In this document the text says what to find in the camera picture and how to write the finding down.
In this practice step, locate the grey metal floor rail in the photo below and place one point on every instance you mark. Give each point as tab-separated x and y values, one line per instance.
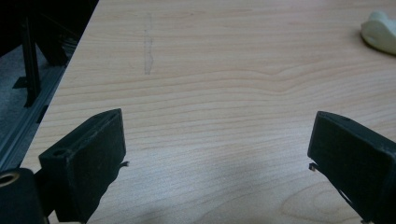
21	130

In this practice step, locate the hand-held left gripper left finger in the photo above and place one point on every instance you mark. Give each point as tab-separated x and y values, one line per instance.
84	165

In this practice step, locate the pale green sock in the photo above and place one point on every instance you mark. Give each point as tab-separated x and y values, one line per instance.
379	34

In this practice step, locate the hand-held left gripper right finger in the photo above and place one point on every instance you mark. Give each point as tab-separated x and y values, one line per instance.
355	161

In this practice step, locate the black metal stand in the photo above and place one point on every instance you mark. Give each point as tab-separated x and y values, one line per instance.
31	62

